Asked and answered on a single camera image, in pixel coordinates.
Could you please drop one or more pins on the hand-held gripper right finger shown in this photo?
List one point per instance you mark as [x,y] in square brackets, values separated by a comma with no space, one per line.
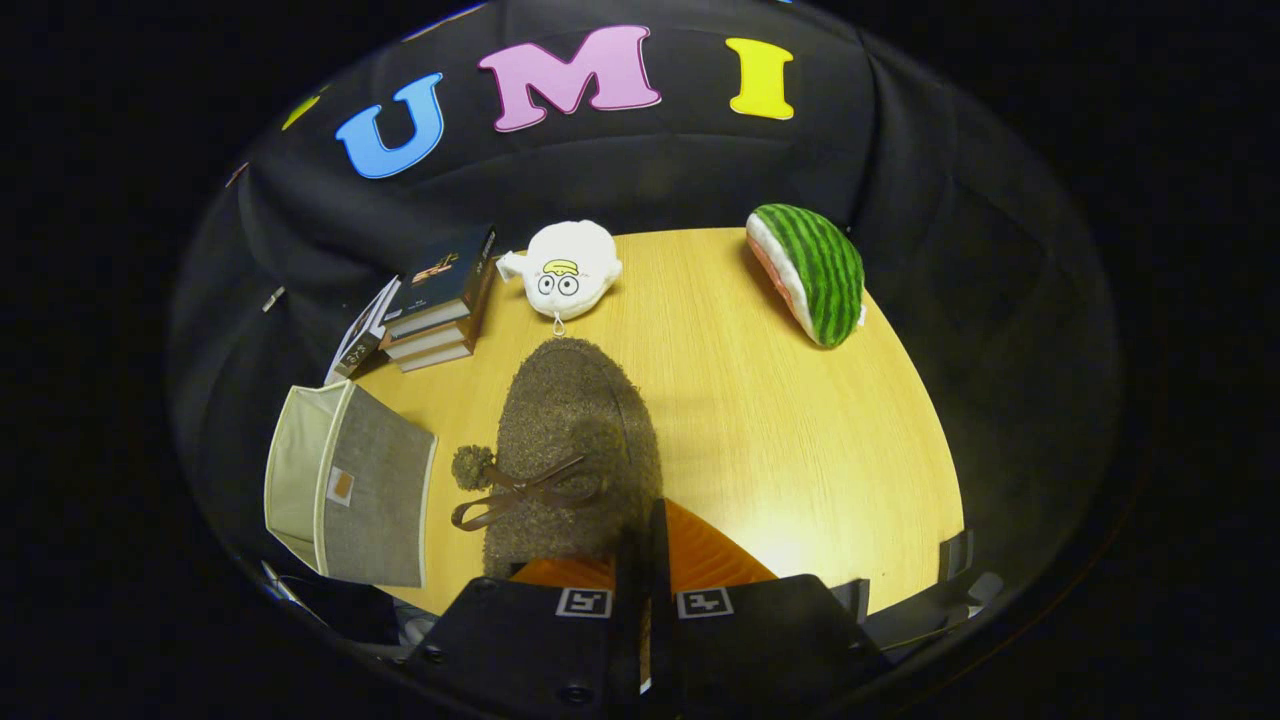
[760,635]

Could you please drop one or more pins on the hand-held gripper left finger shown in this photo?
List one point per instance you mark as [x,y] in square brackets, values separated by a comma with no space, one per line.
[530,640]

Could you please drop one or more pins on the grey fabric storage box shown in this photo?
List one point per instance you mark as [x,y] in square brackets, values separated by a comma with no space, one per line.
[380,500]

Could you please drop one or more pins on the brown fuzzy shoe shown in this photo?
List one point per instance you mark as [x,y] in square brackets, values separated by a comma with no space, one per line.
[570,400]

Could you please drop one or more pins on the white printed sheet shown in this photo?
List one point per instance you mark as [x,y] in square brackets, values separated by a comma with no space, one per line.
[415,630]

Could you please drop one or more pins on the brown cover book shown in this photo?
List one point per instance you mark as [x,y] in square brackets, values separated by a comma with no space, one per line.
[435,357]
[430,340]

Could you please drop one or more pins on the white cover book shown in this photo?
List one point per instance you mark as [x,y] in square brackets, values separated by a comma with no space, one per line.
[357,340]

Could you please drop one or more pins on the watermelon slice plush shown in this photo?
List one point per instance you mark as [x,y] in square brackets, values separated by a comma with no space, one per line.
[820,270]

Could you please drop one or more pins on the white plush toy with face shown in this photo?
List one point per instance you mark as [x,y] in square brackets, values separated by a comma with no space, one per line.
[562,265]

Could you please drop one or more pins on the dark blue book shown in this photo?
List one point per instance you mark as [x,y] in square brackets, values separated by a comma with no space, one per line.
[445,270]

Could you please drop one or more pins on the pale clip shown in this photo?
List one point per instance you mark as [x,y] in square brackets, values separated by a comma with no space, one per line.
[273,298]

